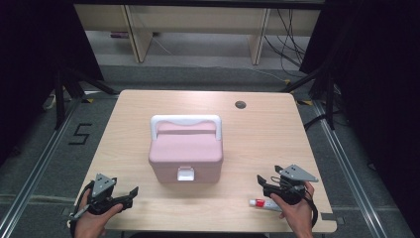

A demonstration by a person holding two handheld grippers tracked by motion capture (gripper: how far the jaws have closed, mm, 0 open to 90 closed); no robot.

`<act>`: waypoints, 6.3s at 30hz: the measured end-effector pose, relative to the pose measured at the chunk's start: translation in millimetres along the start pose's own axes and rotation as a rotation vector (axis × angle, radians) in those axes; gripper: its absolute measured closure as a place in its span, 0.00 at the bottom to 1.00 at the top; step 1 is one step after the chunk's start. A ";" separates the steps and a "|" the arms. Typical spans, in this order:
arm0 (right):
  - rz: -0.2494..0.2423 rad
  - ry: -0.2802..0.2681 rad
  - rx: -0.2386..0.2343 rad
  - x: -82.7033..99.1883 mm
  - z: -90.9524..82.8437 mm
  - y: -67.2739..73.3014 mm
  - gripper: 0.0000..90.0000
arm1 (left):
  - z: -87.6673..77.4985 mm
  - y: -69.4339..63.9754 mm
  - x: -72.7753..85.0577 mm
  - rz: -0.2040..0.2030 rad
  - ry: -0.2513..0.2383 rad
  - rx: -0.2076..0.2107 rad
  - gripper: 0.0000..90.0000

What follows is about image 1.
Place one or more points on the beige wooden desk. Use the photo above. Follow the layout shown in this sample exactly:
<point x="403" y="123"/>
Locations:
<point x="198" y="20"/>

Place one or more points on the metal floor rail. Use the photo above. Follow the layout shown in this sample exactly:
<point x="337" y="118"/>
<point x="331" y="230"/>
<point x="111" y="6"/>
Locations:
<point x="36" y="172"/>
<point x="346" y="172"/>

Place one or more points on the round grey table grommet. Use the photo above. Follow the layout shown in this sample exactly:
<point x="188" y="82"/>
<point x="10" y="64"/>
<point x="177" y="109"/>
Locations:
<point x="240" y="104"/>

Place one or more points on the black curtain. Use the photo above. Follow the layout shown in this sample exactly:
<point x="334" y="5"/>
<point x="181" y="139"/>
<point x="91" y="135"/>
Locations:
<point x="33" y="66"/>
<point x="379" y="82"/>

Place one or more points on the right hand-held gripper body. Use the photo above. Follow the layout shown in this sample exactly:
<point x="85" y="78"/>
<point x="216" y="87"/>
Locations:
<point x="298" y="174"/>

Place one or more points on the person's right hand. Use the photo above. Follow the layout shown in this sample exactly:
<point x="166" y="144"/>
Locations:
<point x="298" y="216"/>

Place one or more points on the person's left hand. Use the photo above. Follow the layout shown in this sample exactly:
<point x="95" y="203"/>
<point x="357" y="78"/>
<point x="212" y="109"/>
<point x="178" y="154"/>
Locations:
<point x="90" y="226"/>

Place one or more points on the black metal stand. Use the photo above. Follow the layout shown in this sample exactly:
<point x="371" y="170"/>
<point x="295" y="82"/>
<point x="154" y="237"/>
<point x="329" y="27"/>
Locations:
<point x="60" y="99"/>
<point x="329" y="99"/>

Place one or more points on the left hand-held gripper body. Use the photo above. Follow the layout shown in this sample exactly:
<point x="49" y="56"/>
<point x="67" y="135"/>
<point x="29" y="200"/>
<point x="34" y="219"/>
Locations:
<point x="103" y="183"/>

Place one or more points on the white tube with red band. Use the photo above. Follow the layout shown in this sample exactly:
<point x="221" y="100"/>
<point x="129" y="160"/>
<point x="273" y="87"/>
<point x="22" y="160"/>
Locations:
<point x="264" y="204"/>

